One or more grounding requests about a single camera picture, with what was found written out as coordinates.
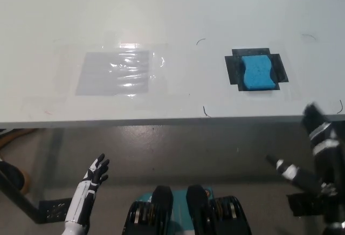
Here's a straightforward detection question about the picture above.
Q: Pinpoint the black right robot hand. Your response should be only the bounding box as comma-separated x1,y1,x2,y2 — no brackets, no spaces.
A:
265,102,345,225

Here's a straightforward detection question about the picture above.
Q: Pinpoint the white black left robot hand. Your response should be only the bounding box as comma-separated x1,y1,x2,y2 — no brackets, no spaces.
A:
81,153,111,193

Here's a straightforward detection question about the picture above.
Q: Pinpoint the blue soft sponge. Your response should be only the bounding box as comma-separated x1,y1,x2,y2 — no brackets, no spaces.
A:
240,54,276,92

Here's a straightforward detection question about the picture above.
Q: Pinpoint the black tape marked spot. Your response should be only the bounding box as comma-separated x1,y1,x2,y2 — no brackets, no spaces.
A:
224,47,289,93

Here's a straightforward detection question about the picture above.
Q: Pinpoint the black metal table foot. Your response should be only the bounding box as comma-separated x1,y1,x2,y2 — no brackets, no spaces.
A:
0,168,73,224

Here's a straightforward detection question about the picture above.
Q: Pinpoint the black round object tan rim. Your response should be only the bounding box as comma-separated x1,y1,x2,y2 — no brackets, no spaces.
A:
0,161,31,195

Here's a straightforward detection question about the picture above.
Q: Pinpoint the clear plastic sheet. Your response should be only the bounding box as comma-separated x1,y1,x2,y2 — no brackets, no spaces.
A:
74,50,150,97

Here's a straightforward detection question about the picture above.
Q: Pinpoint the clear plastic film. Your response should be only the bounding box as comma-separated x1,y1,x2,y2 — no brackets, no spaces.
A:
52,31,170,105

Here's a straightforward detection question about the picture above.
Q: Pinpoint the orange cable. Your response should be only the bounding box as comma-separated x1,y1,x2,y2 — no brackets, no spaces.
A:
0,128,37,150

